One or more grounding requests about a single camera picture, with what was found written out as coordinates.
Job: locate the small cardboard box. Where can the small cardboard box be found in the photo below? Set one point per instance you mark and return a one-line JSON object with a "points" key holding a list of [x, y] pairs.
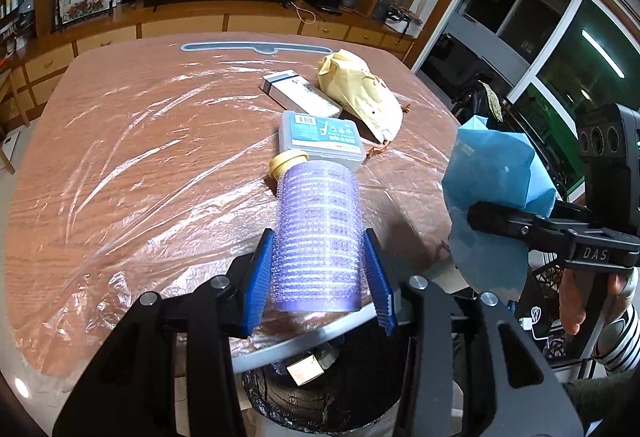
{"points": [[304, 369]]}

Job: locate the sliding glass door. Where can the sliding glass door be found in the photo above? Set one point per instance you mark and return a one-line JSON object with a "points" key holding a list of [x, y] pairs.
{"points": [[540, 42]]}

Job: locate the purple hair roller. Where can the purple hair roller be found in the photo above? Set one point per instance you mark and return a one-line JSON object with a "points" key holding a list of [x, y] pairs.
{"points": [[320, 237]]}

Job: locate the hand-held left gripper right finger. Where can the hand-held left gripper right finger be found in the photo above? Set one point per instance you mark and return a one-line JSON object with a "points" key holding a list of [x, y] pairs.
{"points": [[377, 282]]}

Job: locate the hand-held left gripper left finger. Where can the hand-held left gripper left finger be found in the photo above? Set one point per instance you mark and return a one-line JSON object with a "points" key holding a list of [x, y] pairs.
{"points": [[260, 282]]}

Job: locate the dark round appliance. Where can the dark round appliance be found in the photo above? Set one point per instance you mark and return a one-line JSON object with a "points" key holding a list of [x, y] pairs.
{"points": [[25, 14]]}

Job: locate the red flower picture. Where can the red flower picture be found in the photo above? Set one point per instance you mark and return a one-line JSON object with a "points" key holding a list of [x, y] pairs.
{"points": [[85, 9]]}

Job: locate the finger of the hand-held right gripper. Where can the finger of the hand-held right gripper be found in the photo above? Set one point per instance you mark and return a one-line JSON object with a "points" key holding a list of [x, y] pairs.
{"points": [[505, 219]]}

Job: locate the blue labelled plastic box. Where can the blue labelled plastic box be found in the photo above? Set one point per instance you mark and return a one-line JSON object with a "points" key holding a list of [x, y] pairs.
{"points": [[325, 137]]}

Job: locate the black lined trash bin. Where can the black lined trash bin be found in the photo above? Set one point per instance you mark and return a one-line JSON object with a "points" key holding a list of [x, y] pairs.
{"points": [[340, 397]]}

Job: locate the yellow paper bag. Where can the yellow paper bag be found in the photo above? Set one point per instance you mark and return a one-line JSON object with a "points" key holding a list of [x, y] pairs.
{"points": [[360, 92]]}

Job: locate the wooden wall cabinet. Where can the wooden wall cabinet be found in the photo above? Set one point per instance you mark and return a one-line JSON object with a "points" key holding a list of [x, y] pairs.
{"points": [[175, 24]]}

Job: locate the person's right hand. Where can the person's right hand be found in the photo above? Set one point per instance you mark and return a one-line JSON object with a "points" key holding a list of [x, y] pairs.
{"points": [[572, 297]]}

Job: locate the grey plastic strip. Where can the grey plastic strip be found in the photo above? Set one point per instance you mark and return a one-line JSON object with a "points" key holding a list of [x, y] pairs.
{"points": [[225, 47]]}

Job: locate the yellow round cap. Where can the yellow round cap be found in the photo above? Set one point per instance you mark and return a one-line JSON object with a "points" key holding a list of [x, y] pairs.
{"points": [[285, 162]]}

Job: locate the person's striped right forearm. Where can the person's striped right forearm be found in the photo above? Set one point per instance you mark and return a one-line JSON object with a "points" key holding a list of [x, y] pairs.
{"points": [[622, 337]]}

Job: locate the white box with grey end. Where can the white box with grey end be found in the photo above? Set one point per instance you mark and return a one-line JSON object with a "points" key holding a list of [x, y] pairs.
{"points": [[300, 94]]}

